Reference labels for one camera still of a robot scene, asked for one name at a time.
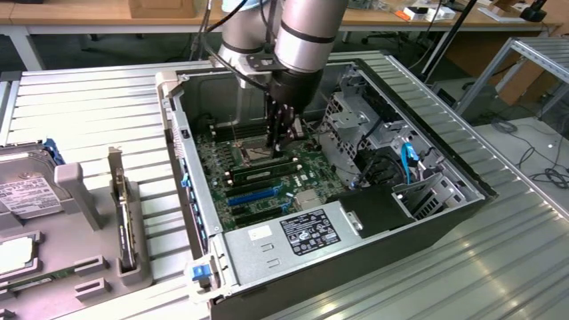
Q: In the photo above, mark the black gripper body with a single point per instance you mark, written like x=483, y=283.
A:
x=295, y=90

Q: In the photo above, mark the green RAM stick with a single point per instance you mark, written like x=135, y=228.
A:
x=263, y=173
x=45, y=278

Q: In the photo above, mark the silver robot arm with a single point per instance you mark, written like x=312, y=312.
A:
x=307, y=33

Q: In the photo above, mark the black RAM slot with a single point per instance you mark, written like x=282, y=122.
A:
x=244, y=132
x=244, y=129
x=244, y=135
x=244, y=125

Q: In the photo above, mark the thin metal locking lever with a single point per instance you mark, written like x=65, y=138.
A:
x=234, y=131

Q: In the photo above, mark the CPU socket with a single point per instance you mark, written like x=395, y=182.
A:
x=255, y=155

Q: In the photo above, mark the green motherboard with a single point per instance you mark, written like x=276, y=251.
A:
x=311, y=166

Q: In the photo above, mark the silver disk bay cage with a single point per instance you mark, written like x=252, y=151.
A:
x=347, y=133

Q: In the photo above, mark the long black expansion slot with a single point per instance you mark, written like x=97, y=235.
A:
x=250, y=190
x=263, y=221
x=258, y=214

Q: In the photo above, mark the blue expansion slot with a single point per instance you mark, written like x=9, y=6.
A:
x=255, y=196

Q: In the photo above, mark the silver chipset heatsink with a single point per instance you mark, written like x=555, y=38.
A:
x=308, y=200

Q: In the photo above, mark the short black expansion slot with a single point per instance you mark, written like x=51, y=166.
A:
x=239, y=210

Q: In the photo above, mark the wooden desk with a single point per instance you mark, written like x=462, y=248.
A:
x=67, y=13
x=378, y=21

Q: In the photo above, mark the black plastic fan shroud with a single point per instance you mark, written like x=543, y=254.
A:
x=378, y=210

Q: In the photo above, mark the dark grey box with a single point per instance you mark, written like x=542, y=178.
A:
x=444, y=93

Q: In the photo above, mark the small orange white box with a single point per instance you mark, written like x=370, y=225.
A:
x=411, y=14

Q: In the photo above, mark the silver power supply unit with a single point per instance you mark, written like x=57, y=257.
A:
x=258, y=253

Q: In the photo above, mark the black tripod pole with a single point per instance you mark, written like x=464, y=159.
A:
x=451, y=36

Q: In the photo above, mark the large brown cardboard box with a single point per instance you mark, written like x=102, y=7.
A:
x=471, y=56

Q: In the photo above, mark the green graphics card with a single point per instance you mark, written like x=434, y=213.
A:
x=127, y=233

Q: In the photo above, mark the blue case latch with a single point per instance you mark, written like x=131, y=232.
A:
x=199, y=272

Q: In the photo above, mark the black open PC case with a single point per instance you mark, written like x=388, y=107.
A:
x=444, y=233

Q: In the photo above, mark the brown cardboard piece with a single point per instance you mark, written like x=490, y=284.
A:
x=503, y=10

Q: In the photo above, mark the grey parts rack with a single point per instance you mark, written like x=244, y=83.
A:
x=67, y=240

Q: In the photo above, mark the black round device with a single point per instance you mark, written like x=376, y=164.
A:
x=534, y=13

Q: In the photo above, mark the silver hard disk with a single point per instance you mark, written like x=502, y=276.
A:
x=27, y=193

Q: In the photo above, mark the silver CPU chip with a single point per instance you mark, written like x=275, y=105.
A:
x=14, y=255

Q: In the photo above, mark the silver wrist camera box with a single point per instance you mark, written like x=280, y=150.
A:
x=254, y=78

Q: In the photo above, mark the blue disk bracket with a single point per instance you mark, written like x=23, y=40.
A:
x=53, y=150

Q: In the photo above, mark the aluminium frame rack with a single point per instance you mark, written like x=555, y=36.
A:
x=547, y=50

